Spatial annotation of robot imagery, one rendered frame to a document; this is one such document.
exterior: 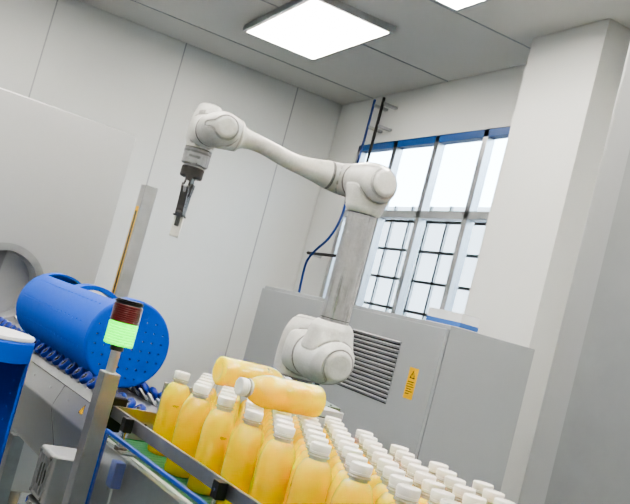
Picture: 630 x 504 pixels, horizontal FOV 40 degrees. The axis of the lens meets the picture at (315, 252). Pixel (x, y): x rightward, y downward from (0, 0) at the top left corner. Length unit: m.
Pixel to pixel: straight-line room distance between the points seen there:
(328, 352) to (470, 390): 1.34
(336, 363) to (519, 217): 2.69
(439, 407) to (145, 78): 4.82
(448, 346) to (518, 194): 1.69
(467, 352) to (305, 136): 4.75
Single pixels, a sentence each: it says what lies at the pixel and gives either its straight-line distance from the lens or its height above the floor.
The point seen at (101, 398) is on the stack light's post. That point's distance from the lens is 1.93.
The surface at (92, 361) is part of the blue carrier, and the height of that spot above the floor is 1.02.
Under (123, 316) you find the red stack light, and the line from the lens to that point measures 1.90.
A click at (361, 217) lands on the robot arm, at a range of 2.88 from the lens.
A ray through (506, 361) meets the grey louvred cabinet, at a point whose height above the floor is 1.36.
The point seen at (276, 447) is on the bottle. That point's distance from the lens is 1.69.
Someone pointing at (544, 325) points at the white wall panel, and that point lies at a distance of 5.01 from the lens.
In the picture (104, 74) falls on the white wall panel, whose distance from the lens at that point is 7.82.
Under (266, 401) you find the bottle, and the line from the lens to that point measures 1.87.
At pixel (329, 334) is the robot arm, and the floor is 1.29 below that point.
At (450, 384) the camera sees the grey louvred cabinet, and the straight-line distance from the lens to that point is 3.96.
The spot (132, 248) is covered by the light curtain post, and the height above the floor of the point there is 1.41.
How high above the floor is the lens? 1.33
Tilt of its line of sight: 4 degrees up
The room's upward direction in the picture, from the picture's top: 15 degrees clockwise
